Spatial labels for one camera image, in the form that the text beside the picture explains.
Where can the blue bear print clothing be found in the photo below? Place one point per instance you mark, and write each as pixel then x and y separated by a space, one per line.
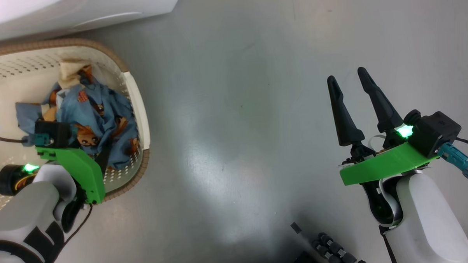
pixel 100 101

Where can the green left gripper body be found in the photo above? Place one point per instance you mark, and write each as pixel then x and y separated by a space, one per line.
pixel 83 168

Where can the cream perforated laundry basket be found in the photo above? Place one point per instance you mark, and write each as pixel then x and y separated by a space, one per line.
pixel 6 69

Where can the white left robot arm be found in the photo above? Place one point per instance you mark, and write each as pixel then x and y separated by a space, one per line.
pixel 23 224

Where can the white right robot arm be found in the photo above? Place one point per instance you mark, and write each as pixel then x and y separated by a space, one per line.
pixel 427 218

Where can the round drain filter cover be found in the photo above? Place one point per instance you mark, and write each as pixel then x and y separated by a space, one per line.
pixel 109 21

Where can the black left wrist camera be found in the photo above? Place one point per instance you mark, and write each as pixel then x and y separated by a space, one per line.
pixel 55 134

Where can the white front-load washing machine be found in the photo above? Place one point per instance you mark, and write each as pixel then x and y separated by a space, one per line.
pixel 58 13

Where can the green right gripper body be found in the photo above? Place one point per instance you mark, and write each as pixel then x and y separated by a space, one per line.
pixel 387 163

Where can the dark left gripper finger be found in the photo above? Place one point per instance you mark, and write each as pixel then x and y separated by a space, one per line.
pixel 104 159

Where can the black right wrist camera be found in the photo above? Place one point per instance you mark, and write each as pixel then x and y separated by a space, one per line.
pixel 436 132

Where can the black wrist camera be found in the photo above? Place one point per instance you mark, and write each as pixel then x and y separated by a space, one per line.
pixel 55 134
pixel 436 132

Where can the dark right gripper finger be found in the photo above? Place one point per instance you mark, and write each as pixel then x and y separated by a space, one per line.
pixel 344 120
pixel 383 110

